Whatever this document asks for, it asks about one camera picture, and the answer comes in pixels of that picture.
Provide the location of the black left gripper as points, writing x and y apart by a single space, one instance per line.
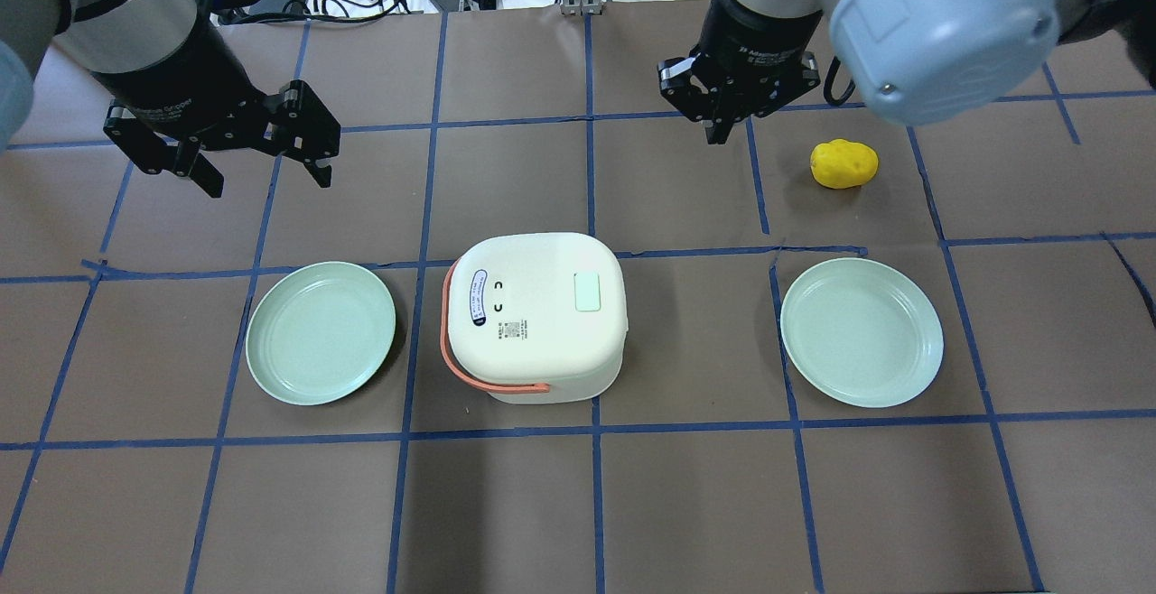
172 66

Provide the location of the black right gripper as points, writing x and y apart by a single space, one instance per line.
745 34

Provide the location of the white rice cooker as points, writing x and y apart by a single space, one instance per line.
535 319

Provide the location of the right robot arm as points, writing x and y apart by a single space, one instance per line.
913 62

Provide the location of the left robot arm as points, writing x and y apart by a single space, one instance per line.
117 30

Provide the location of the yellow toy potato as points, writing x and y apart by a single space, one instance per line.
843 164

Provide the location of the green plate far from potato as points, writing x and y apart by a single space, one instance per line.
320 333

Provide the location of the green plate near potato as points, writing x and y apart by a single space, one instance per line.
862 333

